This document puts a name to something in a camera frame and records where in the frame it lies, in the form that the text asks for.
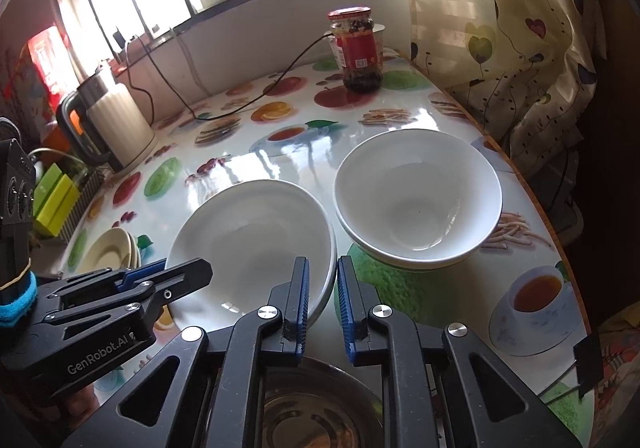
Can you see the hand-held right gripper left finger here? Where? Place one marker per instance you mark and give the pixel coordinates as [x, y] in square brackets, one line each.
[302, 308]

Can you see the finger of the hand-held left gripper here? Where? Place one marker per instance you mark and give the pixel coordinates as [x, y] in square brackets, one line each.
[185, 275]
[132, 276]

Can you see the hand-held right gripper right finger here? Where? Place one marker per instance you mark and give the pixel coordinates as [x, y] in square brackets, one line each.
[345, 313]

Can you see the large blue-striped white bowl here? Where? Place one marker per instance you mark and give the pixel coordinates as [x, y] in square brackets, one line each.
[250, 238]

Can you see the stainless steel bowl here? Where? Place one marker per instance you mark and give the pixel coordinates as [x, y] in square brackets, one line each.
[320, 408]

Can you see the small blue-striped white bowl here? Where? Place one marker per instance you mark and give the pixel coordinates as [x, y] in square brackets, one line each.
[415, 193]

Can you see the person's left hand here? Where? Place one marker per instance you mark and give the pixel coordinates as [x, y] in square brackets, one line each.
[80, 403]

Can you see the grey ribbed basket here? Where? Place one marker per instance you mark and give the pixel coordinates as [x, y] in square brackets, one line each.
[87, 198]

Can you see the lime green box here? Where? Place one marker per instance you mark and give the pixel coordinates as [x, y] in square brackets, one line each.
[56, 195]
[57, 220]

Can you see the olive green box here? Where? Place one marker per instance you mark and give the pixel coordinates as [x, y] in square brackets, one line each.
[49, 178]

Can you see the white electric kettle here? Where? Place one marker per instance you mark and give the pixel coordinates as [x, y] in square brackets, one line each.
[120, 123]

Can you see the orange box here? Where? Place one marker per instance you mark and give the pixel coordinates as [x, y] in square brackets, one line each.
[75, 124]

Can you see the red colourful gift bag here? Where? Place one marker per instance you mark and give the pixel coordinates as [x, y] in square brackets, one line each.
[35, 73]

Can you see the black power adapter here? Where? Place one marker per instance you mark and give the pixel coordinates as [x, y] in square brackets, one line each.
[119, 36]

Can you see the black binder clip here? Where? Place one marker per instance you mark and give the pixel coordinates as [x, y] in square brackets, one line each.
[586, 360]

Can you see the red-labelled sauce jar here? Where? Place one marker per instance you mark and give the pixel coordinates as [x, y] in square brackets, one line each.
[357, 53]

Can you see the orange printed cloth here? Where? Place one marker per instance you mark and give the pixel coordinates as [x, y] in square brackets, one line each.
[617, 368]

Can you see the heart-print cream curtain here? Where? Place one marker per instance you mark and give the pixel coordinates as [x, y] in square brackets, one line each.
[515, 43]

